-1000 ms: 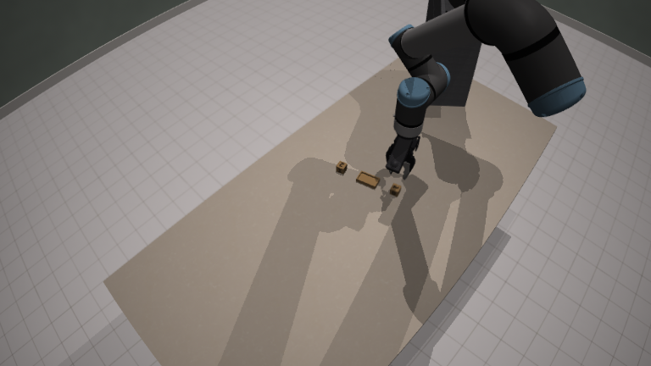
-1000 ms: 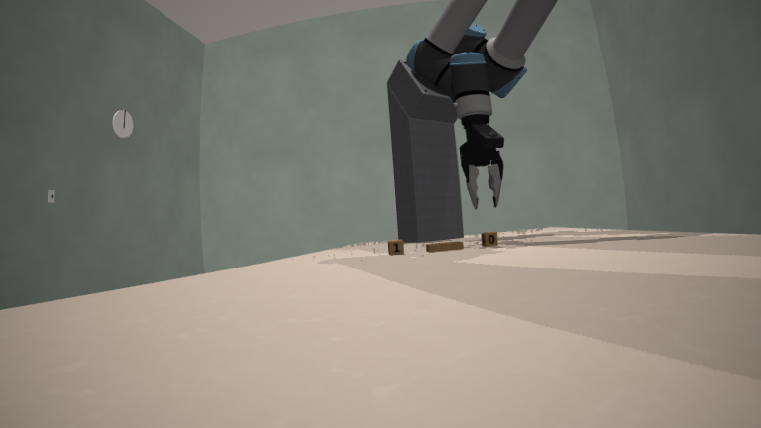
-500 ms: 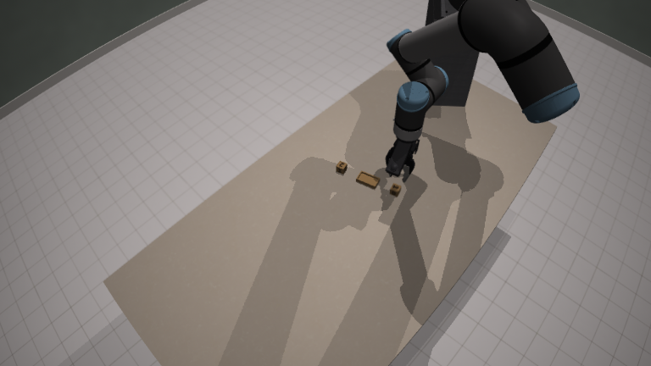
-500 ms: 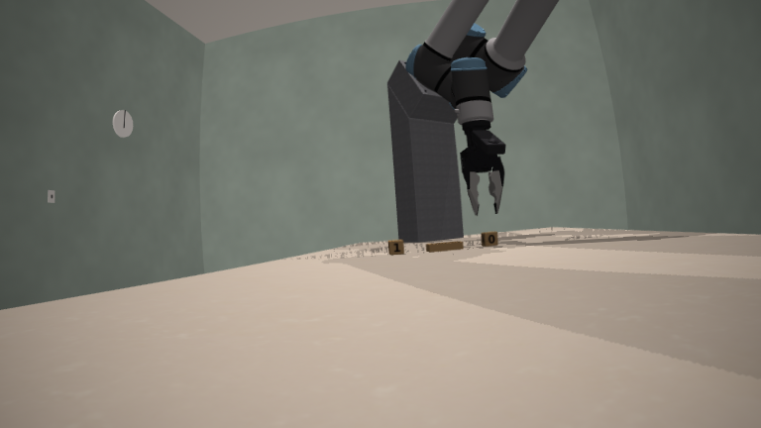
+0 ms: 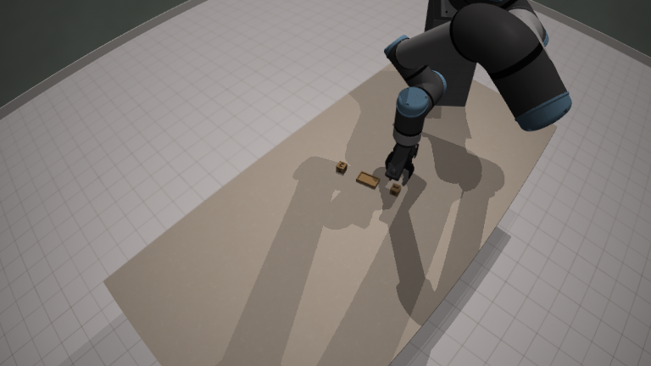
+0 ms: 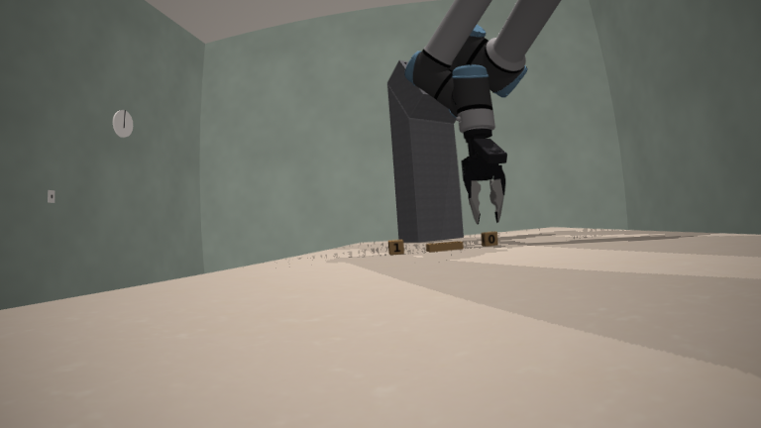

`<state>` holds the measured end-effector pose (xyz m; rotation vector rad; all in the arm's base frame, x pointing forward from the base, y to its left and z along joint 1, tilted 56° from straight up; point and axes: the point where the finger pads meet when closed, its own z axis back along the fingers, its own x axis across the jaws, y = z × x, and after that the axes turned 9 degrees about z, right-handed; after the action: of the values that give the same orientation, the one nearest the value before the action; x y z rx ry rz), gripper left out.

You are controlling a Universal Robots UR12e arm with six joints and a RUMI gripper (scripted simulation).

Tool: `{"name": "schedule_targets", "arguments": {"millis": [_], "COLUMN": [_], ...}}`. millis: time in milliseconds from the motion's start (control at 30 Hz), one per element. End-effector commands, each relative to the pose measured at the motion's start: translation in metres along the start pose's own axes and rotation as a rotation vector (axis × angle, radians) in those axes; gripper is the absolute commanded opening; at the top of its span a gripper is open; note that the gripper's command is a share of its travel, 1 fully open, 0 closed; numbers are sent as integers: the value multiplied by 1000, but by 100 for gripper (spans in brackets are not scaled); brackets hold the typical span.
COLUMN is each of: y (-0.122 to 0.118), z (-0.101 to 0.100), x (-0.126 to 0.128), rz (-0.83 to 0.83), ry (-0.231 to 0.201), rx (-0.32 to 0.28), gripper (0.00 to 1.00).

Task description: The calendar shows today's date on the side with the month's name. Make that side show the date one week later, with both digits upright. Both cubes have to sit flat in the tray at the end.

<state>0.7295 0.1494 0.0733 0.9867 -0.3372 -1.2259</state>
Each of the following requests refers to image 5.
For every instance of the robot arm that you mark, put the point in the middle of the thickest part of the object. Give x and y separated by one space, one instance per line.
487 32

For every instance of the tan wooden cube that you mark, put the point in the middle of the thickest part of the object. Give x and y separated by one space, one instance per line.
395 189
341 167

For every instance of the tan rectangular tray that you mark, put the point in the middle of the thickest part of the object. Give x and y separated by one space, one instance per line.
367 179

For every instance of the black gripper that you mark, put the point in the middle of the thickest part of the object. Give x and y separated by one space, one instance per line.
409 167

